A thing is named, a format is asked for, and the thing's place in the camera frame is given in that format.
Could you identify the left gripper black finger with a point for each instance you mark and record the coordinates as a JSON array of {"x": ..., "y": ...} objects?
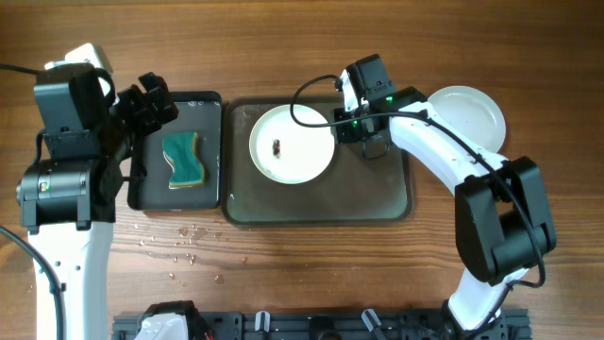
[
  {"x": 160, "y": 97},
  {"x": 136, "y": 112}
]

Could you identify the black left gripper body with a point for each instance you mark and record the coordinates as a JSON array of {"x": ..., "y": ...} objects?
[{"x": 142, "y": 104}]

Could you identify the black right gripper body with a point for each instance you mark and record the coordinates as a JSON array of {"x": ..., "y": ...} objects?
[{"x": 349, "y": 130}]

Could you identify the green yellow sponge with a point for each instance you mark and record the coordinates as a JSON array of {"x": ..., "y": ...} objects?
[{"x": 180, "y": 151}]

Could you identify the large dark brown tray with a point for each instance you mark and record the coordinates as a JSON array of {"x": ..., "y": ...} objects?
[{"x": 352, "y": 190}]

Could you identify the white plate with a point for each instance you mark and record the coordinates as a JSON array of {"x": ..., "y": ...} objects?
[
  {"x": 291, "y": 145},
  {"x": 473, "y": 113}
]

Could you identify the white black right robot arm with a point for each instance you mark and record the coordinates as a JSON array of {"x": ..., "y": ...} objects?
[{"x": 503, "y": 224}]

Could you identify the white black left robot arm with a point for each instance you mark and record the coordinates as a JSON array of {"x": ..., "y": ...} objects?
[{"x": 67, "y": 201}]

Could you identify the small black tray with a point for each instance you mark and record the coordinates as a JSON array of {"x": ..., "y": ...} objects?
[{"x": 199, "y": 112}]

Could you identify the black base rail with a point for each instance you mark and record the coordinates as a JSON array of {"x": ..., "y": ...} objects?
[{"x": 406, "y": 325}]

